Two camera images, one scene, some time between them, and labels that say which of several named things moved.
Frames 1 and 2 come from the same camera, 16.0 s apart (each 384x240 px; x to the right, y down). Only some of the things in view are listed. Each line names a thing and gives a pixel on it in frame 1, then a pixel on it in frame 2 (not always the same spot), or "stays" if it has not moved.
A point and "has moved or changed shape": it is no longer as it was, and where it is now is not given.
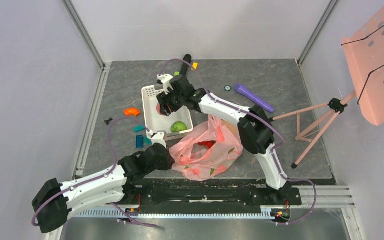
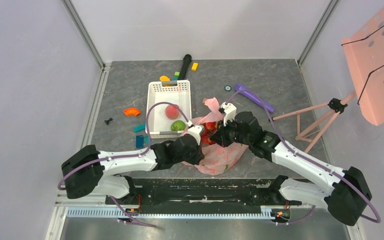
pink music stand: (375, 54) stays
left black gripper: (169, 161) → (199, 156)
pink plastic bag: (208, 151) has moved or changed shape
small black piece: (107, 121) stays
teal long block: (138, 128) stays
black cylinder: (187, 58) stays
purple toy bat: (240, 88) stays
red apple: (158, 107) has moved or changed shape
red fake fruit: (208, 144) has moved or changed shape
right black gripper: (165, 102) → (223, 134)
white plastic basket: (180, 121) stays
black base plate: (208, 192) stays
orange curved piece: (132, 110) stays
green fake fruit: (178, 126) stays
